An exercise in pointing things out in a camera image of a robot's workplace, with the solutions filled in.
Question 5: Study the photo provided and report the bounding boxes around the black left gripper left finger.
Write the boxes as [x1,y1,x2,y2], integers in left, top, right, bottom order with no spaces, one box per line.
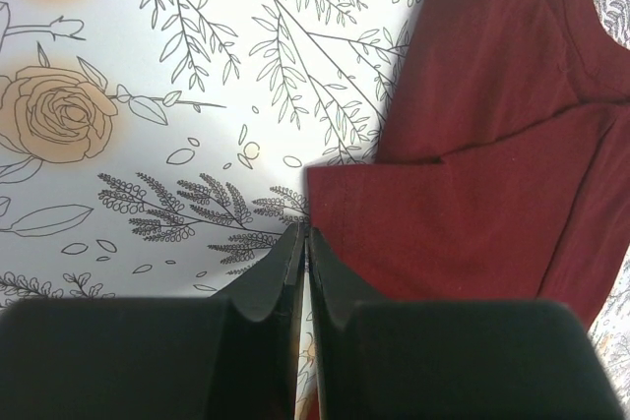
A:
[1,224,301,419]

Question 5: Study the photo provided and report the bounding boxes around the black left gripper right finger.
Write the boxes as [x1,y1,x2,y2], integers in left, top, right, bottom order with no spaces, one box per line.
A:
[308,229,624,419]

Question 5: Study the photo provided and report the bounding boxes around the dark red t-shirt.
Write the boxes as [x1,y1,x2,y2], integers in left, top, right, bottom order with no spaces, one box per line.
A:
[307,0,629,330]

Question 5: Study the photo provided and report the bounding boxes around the floral patterned table mat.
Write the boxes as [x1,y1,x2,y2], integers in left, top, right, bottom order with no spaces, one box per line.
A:
[1,0,629,419]

